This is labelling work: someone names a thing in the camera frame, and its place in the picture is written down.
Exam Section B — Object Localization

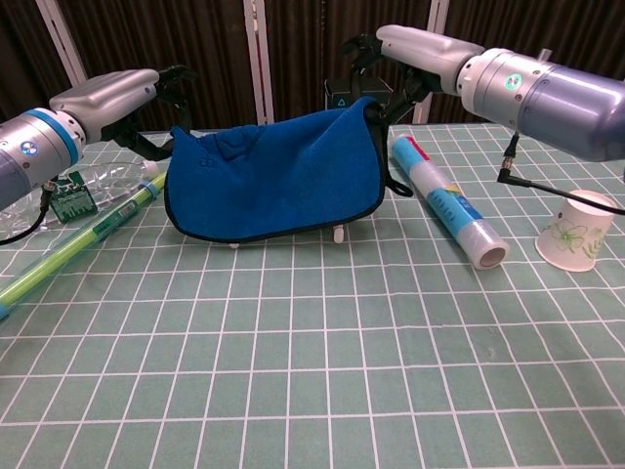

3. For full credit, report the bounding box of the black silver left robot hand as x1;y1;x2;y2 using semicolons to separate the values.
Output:
48;64;198;162

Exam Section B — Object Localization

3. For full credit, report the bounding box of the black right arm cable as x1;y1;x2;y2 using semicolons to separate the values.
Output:
496;130;625;216

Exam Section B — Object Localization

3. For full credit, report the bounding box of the white partition post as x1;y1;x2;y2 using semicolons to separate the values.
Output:
411;0;451;125
35;0;90;85
241;0;276;125

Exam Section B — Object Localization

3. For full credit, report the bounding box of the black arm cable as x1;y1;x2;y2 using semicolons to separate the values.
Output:
0;179;56;246
496;130;625;216

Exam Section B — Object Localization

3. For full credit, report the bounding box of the small black cardboard box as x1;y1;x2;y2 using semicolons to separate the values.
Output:
324;77;395;112

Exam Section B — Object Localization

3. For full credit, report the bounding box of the roll of plastic bags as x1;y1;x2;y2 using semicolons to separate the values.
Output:
392;134;512;272

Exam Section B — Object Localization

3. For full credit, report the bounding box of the metal wire rack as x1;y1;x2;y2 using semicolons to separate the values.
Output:
228;223;349;251

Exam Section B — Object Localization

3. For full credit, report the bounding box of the green blue water pump toy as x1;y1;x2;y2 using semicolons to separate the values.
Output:
0;170;170;321

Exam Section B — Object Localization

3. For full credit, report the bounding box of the clear plastic water bottle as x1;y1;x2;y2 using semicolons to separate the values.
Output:
0;158;160;232

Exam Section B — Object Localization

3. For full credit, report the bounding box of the blue towel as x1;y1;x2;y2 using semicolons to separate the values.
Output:
163;96;415;244

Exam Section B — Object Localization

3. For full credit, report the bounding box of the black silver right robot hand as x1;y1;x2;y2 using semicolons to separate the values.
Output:
340;23;486;124

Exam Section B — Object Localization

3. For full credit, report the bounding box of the white floral paper cup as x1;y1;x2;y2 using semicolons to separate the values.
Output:
534;189;618;273

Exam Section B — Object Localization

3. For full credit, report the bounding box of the dark brown curtain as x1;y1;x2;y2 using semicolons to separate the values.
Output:
0;0;625;136

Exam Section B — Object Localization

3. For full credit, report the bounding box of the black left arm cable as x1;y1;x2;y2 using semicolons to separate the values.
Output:
0;179;56;246

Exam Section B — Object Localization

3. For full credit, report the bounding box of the green checkered tablecloth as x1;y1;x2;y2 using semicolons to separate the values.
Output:
0;121;625;469

